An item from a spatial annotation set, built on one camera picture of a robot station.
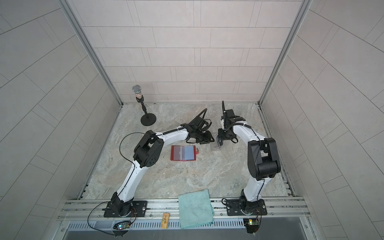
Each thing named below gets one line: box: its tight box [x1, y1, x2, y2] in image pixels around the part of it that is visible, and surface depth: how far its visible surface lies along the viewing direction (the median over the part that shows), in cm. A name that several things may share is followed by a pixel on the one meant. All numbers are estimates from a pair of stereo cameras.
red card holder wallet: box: [170, 145, 199, 162], surface depth 91 cm
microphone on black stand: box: [132, 84, 157, 126], surface depth 106 cm
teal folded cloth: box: [178, 188, 215, 229], surface depth 72 cm
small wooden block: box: [161, 212, 170, 229], surface depth 68 cm
